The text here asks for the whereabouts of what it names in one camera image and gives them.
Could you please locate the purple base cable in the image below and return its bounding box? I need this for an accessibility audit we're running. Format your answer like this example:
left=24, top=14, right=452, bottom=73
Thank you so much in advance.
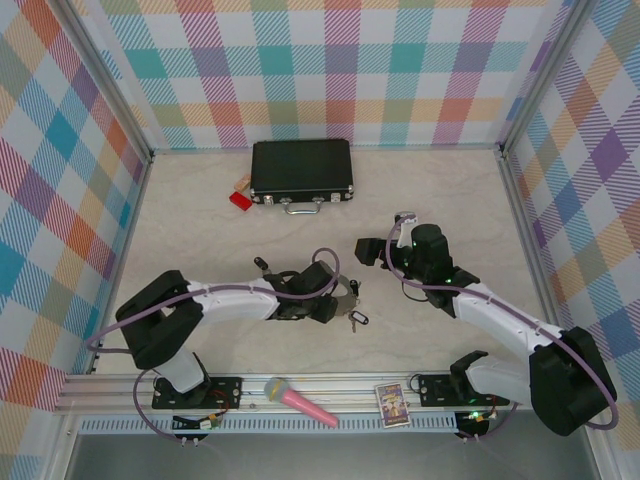
left=132, top=367, right=211, bottom=449
left=457, top=399, right=519, bottom=445

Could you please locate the aluminium side rail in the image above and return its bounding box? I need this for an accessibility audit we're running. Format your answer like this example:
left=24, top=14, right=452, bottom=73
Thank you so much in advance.
left=494, top=147, right=569, bottom=334
left=85, top=154, right=154, bottom=376

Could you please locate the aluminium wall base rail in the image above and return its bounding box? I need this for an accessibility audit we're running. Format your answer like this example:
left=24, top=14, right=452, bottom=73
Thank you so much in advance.
left=149, top=143, right=504, bottom=154

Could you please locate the black controller board with LED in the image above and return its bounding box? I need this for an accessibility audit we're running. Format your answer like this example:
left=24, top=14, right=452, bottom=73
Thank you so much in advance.
left=454, top=409, right=492, bottom=437

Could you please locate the black briefcase with metal handle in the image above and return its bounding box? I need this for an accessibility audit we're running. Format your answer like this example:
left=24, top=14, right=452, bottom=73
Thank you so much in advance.
left=249, top=138, right=357, bottom=216

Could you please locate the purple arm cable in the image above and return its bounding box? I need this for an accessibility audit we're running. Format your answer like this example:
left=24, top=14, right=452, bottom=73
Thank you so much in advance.
left=86, top=247, right=343, bottom=357
left=384, top=219, right=620, bottom=431

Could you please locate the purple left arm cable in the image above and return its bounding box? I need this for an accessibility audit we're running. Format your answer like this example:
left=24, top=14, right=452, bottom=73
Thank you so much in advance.
left=86, top=247, right=343, bottom=357

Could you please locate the pink toy microphone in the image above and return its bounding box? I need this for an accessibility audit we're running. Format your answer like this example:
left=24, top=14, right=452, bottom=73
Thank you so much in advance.
left=263, top=376, right=340, bottom=429

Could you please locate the aluminium corner post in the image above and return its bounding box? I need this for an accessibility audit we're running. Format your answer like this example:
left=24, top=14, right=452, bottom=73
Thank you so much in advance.
left=58, top=0, right=154, bottom=164
left=499, top=0, right=595, bottom=151

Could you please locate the perforated grey cable tray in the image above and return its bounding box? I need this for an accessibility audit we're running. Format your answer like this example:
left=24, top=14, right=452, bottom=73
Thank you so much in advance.
left=79, top=413, right=459, bottom=435

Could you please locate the small printed card box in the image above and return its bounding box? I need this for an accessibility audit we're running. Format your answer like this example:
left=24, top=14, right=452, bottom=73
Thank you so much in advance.
left=374, top=382, right=412, bottom=428

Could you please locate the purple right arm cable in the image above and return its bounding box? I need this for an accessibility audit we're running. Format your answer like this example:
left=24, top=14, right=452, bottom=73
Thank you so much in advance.
left=384, top=219, right=620, bottom=431

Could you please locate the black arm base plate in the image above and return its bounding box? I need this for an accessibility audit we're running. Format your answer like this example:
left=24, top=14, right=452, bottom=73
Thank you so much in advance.
left=417, top=373, right=511, bottom=407
left=151, top=375, right=244, bottom=411

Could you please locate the aluminium mounting rail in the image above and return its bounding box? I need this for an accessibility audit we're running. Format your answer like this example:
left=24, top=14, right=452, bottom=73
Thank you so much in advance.
left=53, top=372, right=516, bottom=415

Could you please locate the key with white label tag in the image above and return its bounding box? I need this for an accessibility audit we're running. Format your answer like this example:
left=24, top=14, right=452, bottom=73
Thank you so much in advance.
left=344, top=309, right=369, bottom=334

